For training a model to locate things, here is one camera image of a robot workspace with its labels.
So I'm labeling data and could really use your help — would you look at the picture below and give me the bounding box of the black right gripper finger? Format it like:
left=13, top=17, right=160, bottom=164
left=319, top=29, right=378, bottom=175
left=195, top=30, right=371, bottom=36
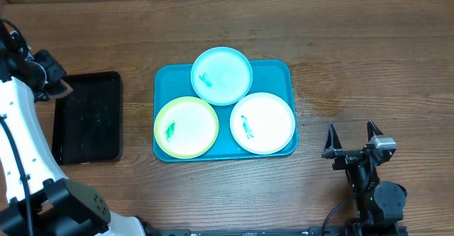
left=324, top=123, right=343, bottom=152
left=367, top=120, right=383, bottom=140

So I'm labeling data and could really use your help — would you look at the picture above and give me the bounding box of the yellow-green plate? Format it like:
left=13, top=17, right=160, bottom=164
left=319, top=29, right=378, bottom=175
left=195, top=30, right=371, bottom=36
left=153, top=96, right=219, bottom=159

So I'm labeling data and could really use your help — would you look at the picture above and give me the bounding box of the brown bow-shaped sponge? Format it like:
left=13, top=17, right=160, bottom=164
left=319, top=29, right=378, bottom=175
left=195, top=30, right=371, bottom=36
left=48, top=79, right=73, bottom=99

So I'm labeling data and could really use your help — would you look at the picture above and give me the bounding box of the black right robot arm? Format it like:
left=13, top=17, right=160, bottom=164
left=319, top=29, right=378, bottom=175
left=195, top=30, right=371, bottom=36
left=311, top=120, right=409, bottom=236

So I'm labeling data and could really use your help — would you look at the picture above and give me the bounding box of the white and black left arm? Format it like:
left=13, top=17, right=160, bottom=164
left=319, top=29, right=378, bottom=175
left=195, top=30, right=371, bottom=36
left=1, top=48, right=154, bottom=236

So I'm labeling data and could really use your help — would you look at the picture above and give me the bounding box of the black plastic tray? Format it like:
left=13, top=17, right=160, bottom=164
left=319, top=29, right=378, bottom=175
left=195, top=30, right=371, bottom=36
left=51, top=71, right=123, bottom=165

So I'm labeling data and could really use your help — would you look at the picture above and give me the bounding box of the teal plastic serving tray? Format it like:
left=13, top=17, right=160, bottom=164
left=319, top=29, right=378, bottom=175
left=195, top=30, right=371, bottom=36
left=153, top=60, right=295, bottom=162

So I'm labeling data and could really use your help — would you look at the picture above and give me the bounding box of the white plate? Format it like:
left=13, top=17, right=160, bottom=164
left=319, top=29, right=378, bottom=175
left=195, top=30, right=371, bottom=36
left=230, top=92, right=296, bottom=155

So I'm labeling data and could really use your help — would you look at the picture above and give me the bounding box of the light blue plate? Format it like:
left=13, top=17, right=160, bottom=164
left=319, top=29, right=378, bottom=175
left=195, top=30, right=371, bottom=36
left=190, top=47, right=253, bottom=106

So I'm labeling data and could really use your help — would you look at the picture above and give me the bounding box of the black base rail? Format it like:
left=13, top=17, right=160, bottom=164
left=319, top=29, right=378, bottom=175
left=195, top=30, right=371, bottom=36
left=143, top=223, right=409, bottom=236

